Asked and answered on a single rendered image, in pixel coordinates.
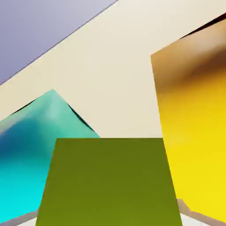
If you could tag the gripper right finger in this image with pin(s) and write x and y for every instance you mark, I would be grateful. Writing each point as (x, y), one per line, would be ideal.
(189, 219)

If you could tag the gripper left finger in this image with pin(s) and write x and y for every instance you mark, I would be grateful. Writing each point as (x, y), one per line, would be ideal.
(29, 220)

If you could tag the small olive green cube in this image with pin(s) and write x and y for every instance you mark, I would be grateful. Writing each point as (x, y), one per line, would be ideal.
(109, 183)

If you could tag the large cyan box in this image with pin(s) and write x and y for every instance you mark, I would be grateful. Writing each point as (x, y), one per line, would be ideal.
(24, 167)

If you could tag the large yellow box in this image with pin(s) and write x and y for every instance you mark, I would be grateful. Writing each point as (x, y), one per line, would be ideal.
(196, 134)

